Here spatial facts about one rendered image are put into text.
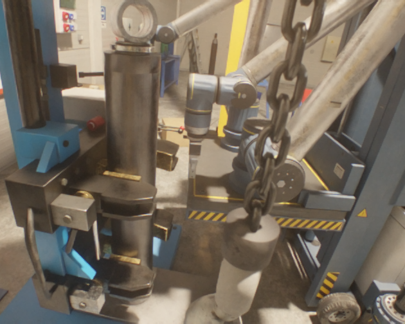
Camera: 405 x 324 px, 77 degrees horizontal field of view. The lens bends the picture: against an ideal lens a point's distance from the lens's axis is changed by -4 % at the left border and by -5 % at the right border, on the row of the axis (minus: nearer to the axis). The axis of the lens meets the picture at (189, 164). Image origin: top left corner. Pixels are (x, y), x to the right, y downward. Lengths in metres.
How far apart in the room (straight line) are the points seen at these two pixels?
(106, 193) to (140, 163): 0.19
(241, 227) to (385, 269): 1.74
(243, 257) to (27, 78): 1.01
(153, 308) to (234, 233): 1.54
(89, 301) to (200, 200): 0.65
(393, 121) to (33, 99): 1.47
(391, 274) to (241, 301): 1.74
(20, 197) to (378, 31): 1.30
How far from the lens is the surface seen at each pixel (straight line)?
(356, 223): 1.65
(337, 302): 1.93
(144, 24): 1.13
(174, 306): 1.72
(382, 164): 1.51
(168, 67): 8.02
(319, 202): 1.44
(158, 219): 1.65
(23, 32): 1.09
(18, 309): 1.89
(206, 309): 0.27
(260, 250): 0.19
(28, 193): 1.02
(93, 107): 1.54
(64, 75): 1.27
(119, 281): 1.33
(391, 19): 1.12
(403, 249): 1.83
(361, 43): 1.10
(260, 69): 1.20
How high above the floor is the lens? 1.56
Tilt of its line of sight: 27 degrees down
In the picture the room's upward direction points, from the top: 6 degrees clockwise
